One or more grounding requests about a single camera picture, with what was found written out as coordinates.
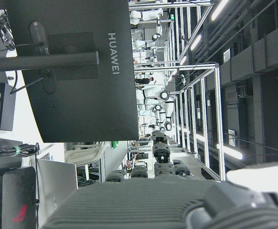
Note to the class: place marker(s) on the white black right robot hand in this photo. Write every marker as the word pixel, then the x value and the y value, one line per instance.
pixel 138 205

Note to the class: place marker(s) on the white plastic chair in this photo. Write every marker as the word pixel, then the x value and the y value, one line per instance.
pixel 91 150

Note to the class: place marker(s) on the silver laptop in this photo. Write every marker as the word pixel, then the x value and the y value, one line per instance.
pixel 55 181

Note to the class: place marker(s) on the long ceiling light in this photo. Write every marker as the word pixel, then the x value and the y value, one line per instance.
pixel 229 151
pixel 196 42
pixel 221 8

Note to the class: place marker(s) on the white humanoid robot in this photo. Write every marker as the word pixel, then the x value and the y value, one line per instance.
pixel 148 14
pixel 153 93

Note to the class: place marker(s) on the black Huawei monitor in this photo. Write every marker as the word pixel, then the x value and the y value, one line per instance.
pixel 81 107

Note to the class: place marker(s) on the black computer red logo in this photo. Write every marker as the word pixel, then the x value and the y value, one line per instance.
pixel 17 195

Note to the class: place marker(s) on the black monitor stand pole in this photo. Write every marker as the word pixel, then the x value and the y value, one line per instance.
pixel 45 62

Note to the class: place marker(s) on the aluminium cage frame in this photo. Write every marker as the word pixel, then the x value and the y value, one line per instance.
pixel 218 107

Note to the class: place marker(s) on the black network switch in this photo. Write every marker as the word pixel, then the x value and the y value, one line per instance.
pixel 6 109

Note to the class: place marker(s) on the black ventilation duct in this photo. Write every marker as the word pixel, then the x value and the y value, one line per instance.
pixel 260 55

